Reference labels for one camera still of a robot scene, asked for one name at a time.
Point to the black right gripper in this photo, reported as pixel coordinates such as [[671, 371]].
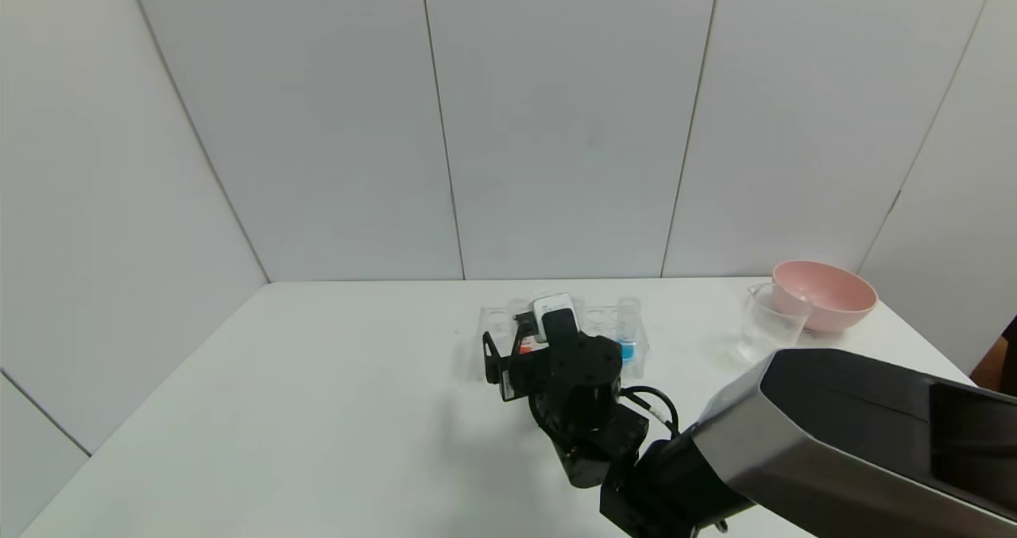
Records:
[[528, 375]]

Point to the test tube with red pigment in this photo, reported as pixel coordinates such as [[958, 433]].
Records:
[[527, 347]]

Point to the test tube with blue pigment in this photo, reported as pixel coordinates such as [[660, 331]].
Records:
[[627, 347]]

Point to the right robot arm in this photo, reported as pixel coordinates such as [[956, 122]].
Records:
[[834, 427]]

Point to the clear plastic test tube rack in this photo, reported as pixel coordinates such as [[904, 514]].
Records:
[[604, 319]]

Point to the clear glass beaker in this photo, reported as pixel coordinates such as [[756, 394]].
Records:
[[771, 327]]

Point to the pink bowl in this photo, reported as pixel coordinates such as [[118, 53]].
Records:
[[826, 293]]

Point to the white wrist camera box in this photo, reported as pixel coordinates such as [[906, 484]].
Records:
[[554, 307]]

